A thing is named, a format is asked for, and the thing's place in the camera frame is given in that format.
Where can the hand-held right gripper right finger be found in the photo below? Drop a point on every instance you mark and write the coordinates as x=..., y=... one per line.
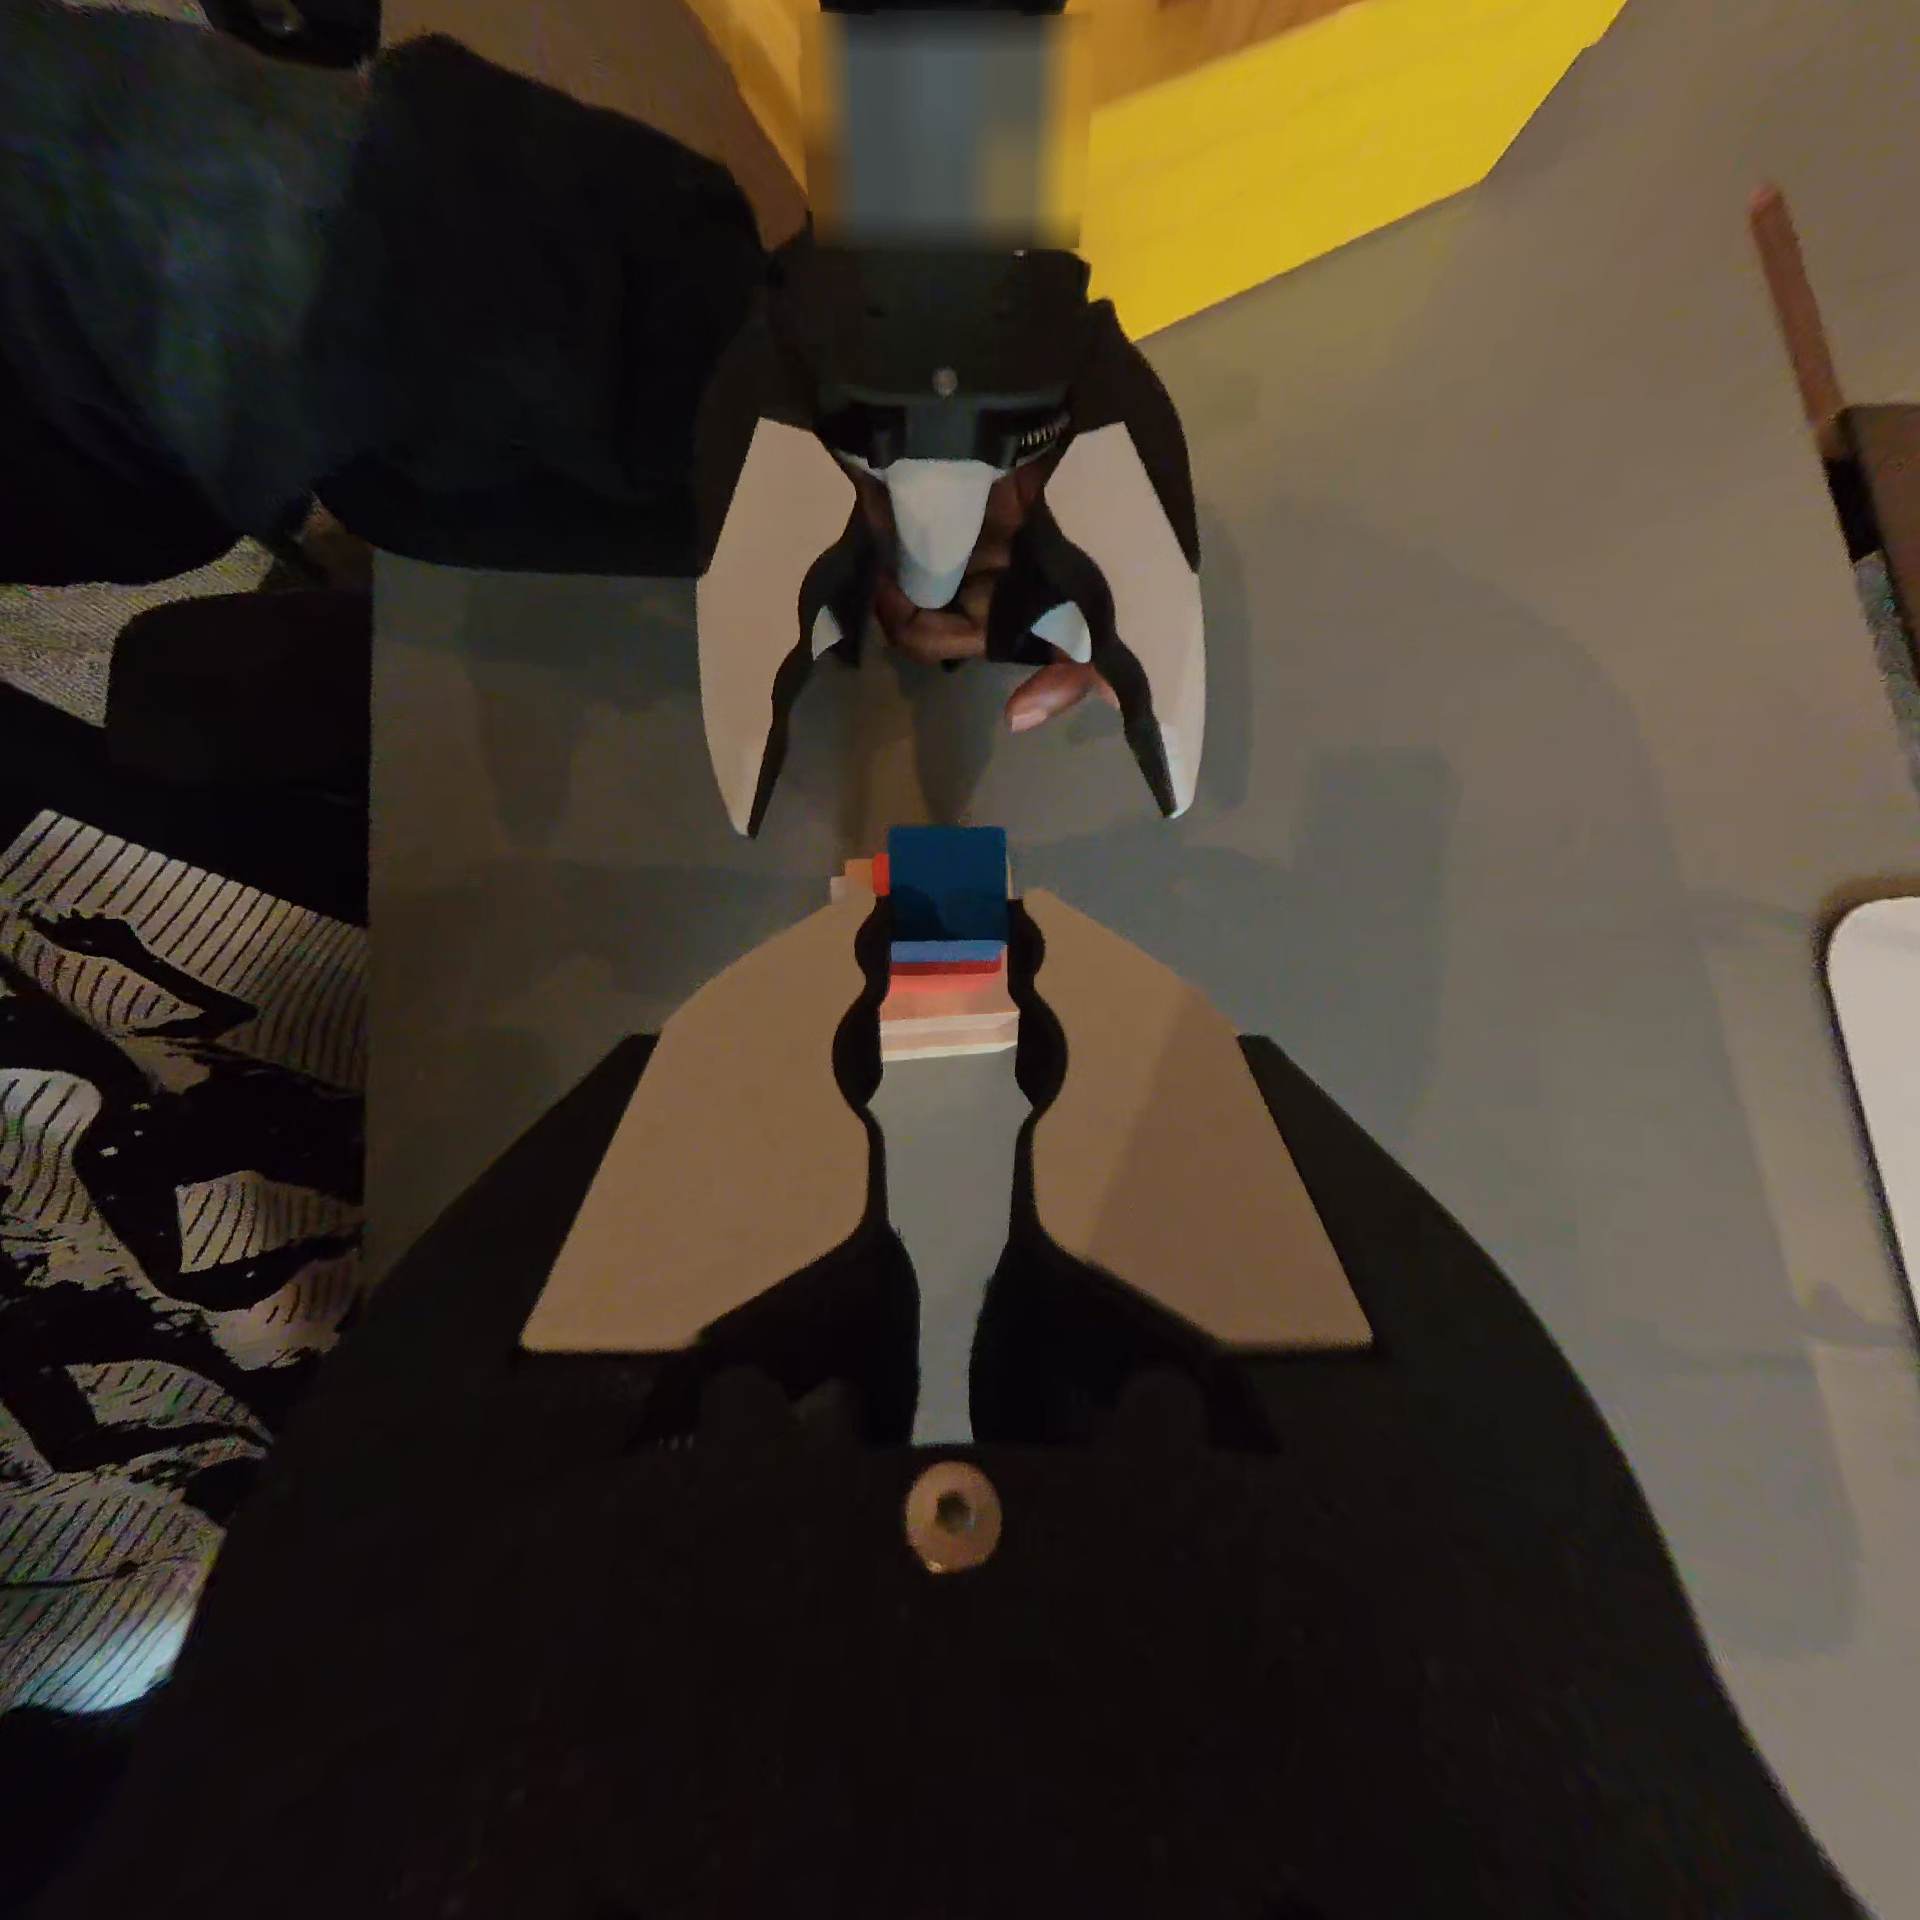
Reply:
x=1201, y=1186

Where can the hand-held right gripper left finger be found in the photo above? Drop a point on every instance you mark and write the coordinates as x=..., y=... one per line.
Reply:
x=706, y=1186

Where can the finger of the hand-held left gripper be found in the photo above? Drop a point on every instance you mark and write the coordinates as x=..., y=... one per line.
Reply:
x=765, y=601
x=1141, y=601

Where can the large wooden cube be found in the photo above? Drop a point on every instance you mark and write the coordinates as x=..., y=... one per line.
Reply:
x=946, y=1037

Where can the medium wooden cube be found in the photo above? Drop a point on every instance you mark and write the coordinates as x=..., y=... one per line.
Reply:
x=946, y=1003

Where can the small red cube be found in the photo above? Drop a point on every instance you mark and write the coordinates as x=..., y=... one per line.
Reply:
x=937, y=961

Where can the tiny blue cube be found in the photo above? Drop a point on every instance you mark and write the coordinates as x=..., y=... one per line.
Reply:
x=948, y=884

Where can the person's left forearm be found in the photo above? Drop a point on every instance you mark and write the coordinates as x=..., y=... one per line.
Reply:
x=361, y=300

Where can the yellow plastic bin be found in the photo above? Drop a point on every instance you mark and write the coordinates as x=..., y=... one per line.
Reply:
x=1322, y=134

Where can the white document stand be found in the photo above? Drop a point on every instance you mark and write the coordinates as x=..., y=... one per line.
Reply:
x=1880, y=1094

